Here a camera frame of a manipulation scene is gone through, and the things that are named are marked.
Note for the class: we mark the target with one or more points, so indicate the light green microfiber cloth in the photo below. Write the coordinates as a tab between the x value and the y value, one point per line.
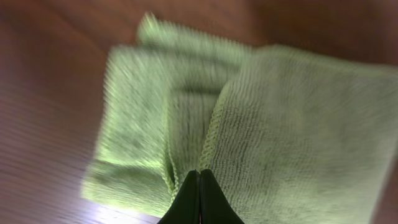
290	136

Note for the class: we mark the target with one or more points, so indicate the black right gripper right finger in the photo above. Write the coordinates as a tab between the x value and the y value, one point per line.
215	208

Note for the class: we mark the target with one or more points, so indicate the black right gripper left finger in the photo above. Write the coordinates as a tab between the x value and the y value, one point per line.
185	208

